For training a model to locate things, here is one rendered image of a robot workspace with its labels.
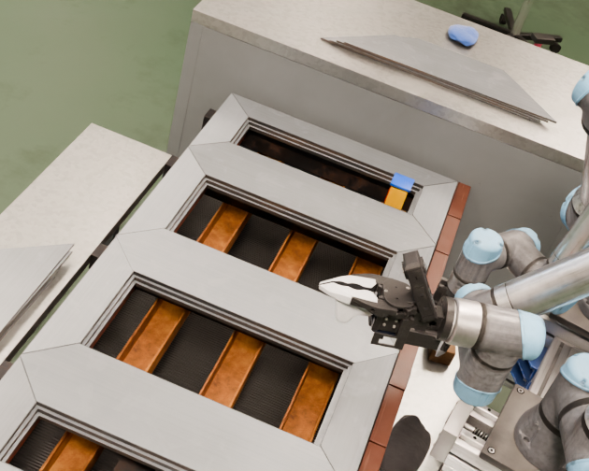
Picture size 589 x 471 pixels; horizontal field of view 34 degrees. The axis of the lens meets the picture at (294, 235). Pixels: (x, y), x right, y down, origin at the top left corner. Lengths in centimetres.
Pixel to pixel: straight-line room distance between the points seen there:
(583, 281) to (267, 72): 155
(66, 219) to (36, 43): 220
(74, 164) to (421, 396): 114
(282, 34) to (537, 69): 85
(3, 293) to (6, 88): 215
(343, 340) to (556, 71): 137
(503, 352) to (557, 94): 169
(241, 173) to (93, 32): 228
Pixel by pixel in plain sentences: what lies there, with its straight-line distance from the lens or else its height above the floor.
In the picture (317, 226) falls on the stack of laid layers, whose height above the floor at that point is 83.
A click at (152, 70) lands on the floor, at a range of 461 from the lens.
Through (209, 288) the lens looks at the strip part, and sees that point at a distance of 231.
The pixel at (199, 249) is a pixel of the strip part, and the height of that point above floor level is 85.
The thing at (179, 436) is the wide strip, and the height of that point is 85.
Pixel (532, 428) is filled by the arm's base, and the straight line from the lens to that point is 196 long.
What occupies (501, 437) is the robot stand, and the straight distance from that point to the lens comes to 198.
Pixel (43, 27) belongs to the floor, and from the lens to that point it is 481.
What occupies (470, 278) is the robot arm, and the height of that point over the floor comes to 117.
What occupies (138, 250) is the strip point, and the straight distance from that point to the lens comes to 236.
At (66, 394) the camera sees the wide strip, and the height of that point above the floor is 85.
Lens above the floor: 244
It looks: 39 degrees down
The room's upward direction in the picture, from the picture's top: 17 degrees clockwise
